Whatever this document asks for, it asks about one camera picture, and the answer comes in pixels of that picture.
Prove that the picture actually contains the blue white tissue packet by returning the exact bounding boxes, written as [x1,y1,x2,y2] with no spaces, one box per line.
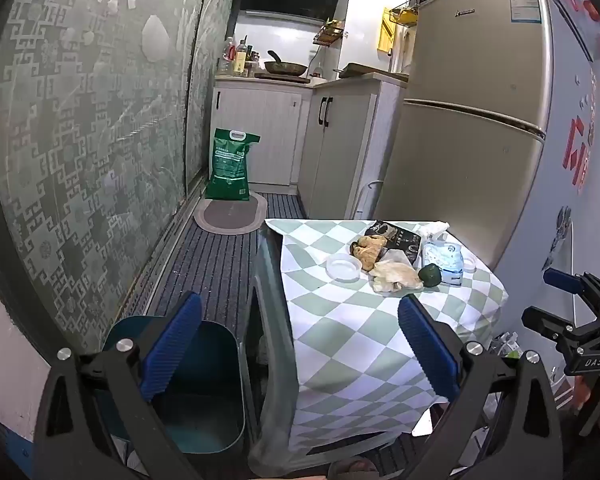
[421,241,465,287]

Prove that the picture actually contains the grey striped floor rug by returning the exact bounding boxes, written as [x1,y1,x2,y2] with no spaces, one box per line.
[130,192,311,323]

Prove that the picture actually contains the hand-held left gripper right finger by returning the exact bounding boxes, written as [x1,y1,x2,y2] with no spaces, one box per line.
[397,294,566,480]

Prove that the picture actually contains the green white checkered tablecloth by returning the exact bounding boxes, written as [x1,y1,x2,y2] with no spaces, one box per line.
[265,217,508,453]

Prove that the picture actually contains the row of condiment bottles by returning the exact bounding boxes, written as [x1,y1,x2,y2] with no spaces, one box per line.
[217,35,262,79]

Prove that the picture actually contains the dark green round fruit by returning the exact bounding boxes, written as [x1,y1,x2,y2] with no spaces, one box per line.
[418,263,442,288]

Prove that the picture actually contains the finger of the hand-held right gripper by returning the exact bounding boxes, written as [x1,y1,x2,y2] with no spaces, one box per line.
[543,268,600,311]
[521,306,581,346]

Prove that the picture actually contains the champagne two-door refrigerator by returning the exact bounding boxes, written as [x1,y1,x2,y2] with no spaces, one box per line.
[375,0,600,321]

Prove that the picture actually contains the oval grey floor mat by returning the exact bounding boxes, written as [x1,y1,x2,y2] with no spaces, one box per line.
[194,192,268,236]

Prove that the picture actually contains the white plastic bag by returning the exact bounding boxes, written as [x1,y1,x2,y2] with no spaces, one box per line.
[369,251,425,295]

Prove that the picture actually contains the yellow wall rack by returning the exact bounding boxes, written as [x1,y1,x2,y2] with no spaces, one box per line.
[377,2,421,54]

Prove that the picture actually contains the black printed packet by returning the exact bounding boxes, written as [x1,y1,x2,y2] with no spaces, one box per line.
[365,220,423,266]

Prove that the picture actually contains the patterned frosted glass door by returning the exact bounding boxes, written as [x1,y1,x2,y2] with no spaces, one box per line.
[0,0,238,321]

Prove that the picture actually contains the dark teal plastic bin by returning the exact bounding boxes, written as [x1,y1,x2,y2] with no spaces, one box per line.
[102,315,246,456]

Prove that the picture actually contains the green rice bag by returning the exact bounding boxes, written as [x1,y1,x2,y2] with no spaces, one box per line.
[205,127,261,203]

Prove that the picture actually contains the white round plastic lid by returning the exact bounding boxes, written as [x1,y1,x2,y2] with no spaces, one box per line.
[327,253,363,282]

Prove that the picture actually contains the white kitchen cabinet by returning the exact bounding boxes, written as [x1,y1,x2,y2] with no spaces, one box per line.
[211,77,313,187]
[297,74,410,221]

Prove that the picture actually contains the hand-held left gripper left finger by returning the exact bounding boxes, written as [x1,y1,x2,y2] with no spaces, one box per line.
[32,291,203,480]

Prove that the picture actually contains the wooden cutting board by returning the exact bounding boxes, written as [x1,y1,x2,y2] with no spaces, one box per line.
[339,62,410,82]

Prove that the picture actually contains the clear plastic bag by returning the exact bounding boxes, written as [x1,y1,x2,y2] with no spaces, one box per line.
[490,332,527,361]

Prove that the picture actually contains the person's foot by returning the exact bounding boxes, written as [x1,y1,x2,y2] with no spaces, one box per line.
[327,457,381,480]

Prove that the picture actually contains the dark frying pan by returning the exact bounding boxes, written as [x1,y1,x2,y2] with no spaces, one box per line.
[264,51,309,76]

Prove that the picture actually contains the wire spice rack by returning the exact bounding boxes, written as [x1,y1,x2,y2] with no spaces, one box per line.
[314,19,347,46]

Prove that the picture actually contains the red paper decoration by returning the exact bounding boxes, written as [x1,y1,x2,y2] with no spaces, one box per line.
[560,117,595,195]

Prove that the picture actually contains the grey figure magnet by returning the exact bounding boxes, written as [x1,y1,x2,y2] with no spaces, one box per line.
[542,205,573,271]

